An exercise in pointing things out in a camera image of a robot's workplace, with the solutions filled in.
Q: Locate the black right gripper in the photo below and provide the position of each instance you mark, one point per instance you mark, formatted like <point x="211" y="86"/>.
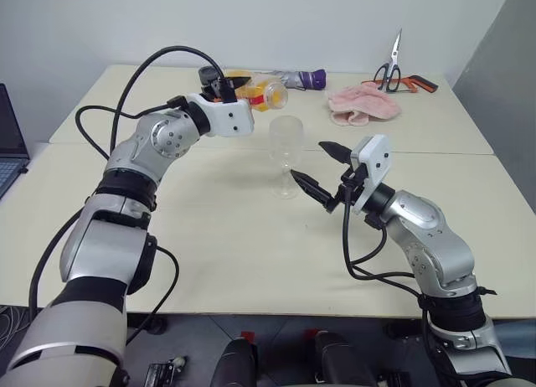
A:
<point x="354" y="186"/>

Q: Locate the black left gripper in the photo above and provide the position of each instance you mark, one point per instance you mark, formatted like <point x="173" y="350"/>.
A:
<point x="218" y="91"/>

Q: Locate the orange drink plastic bottle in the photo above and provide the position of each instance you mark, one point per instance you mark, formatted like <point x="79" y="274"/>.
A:
<point x="274" y="94"/>

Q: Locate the clear wine glass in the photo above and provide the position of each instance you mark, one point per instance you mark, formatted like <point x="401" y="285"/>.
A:
<point x="285" y="131"/>

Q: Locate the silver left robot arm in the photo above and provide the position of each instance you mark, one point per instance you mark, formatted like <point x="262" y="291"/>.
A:
<point x="96" y="253"/>

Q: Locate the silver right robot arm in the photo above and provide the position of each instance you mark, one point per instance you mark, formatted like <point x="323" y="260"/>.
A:
<point x="435" y="244"/>

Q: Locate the silver purple folded umbrella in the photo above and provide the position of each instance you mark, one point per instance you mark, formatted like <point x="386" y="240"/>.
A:
<point x="305" y="79"/>

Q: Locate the pink fluffy towel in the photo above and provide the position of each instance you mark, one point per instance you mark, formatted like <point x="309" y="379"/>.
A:
<point x="364" y="104"/>

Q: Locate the orange black hand saw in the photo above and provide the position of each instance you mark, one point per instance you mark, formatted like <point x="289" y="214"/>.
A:
<point x="423" y="84"/>

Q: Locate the black table foot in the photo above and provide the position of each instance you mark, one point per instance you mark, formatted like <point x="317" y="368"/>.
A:
<point x="398" y="330"/>
<point x="156" y="325"/>

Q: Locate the dark rounded shape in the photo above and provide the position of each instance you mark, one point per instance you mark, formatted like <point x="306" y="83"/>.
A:
<point x="236" y="364"/>
<point x="339" y="362"/>

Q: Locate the dark laptop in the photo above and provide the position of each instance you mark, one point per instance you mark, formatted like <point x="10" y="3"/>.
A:
<point x="8" y="131"/>

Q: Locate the small black white device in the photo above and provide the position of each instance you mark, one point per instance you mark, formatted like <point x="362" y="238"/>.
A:
<point x="167" y="368"/>

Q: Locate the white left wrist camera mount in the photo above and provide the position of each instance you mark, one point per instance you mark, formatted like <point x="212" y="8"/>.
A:
<point x="230" y="119"/>

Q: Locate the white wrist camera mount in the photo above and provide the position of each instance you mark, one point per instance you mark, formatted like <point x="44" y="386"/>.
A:
<point x="377" y="156"/>
<point x="230" y="119"/>

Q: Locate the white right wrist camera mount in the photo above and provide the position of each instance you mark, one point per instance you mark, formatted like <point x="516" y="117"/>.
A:
<point x="377" y="156"/>

